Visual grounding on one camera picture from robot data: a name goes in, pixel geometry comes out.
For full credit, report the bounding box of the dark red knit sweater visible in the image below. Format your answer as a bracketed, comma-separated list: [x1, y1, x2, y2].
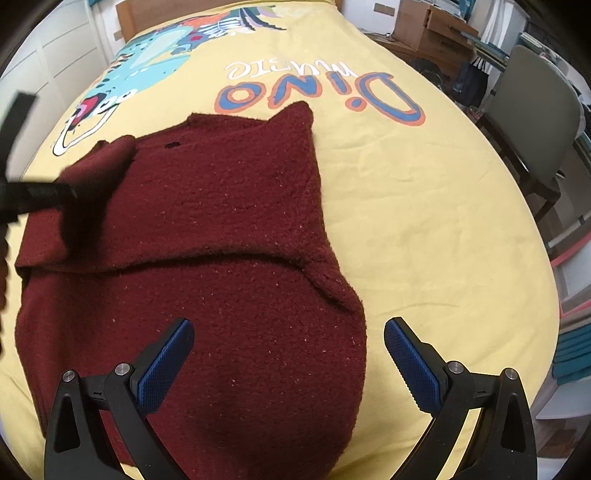
[15, 102, 367, 479]

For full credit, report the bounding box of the white wardrobe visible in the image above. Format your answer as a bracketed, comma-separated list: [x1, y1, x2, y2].
[1, 1, 112, 155]

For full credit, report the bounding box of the yellow dinosaur print bedsheet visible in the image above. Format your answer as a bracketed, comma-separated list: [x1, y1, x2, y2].
[0, 0, 562, 480]

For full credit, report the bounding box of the grey green chair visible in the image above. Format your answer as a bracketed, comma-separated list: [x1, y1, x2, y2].
[476, 45, 582, 221]

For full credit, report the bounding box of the black bag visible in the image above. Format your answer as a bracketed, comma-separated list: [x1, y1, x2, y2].
[451, 58, 489, 107]

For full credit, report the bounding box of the brown cardboard box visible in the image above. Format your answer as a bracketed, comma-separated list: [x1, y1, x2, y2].
[393, 0, 478, 65]

